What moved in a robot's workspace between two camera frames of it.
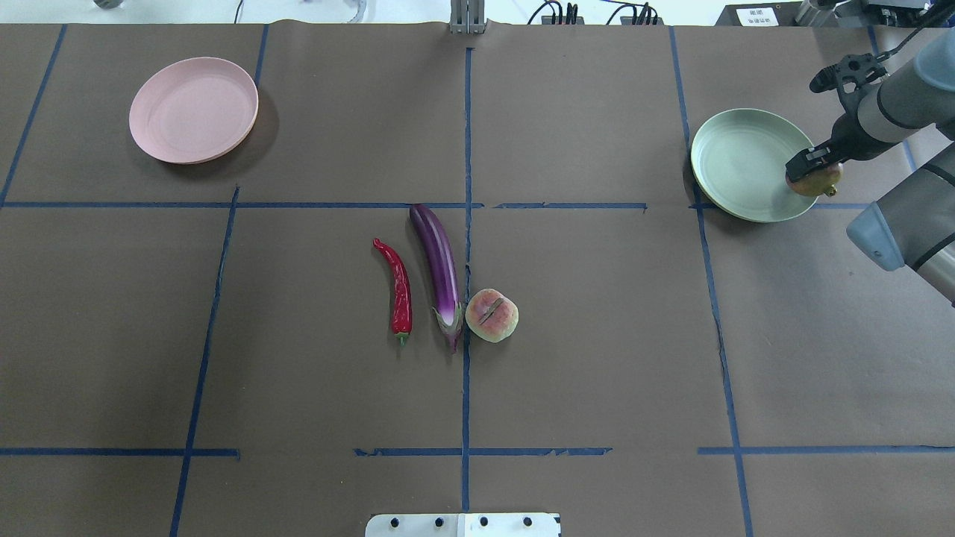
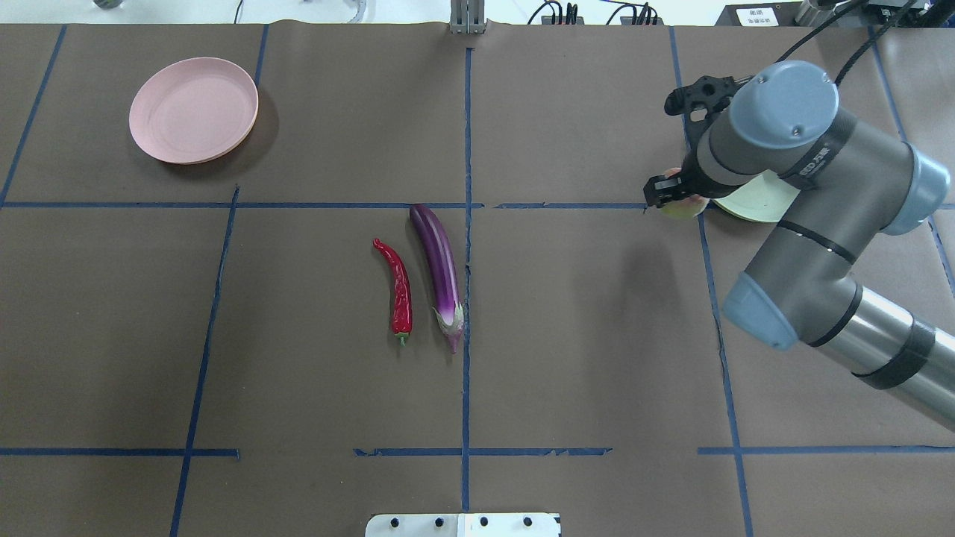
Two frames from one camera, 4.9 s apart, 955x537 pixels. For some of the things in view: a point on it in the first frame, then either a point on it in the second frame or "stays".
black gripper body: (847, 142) to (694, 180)
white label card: (757, 17) stays
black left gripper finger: (800, 162) to (660, 189)
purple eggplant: (451, 313) stays
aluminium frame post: (468, 17) stays
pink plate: (194, 110) stays
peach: (491, 315) to (687, 207)
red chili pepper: (401, 303) stays
